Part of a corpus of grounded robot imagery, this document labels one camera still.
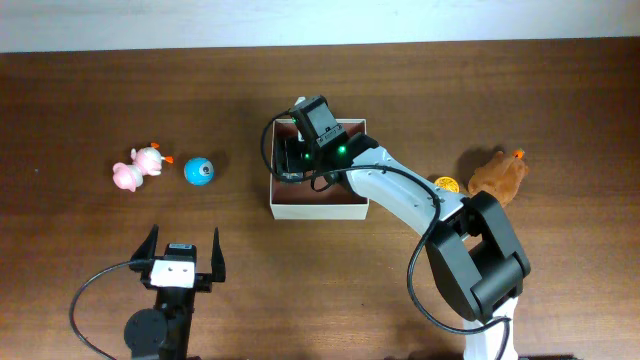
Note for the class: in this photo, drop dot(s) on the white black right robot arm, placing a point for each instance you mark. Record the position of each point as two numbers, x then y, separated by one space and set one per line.
477 262

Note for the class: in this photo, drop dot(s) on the beige cardboard box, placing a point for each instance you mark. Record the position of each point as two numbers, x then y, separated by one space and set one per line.
299 201

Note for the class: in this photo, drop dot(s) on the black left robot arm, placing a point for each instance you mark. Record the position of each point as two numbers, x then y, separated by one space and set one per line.
162 332

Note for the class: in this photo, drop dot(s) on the pink white duck toy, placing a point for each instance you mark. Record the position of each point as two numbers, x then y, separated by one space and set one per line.
147 161

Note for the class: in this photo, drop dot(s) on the yellow ball toy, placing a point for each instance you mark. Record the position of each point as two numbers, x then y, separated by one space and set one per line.
447 183

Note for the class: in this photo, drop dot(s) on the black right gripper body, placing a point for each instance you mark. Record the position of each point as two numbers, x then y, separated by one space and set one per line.
288 157

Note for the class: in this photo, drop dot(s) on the blue ball toy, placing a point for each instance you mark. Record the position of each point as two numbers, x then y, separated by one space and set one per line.
199 171

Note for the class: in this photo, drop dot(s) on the brown plush toy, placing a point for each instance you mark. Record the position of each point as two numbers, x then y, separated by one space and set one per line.
501 177

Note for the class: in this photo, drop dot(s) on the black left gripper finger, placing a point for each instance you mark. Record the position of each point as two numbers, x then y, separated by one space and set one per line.
218 266
145 253

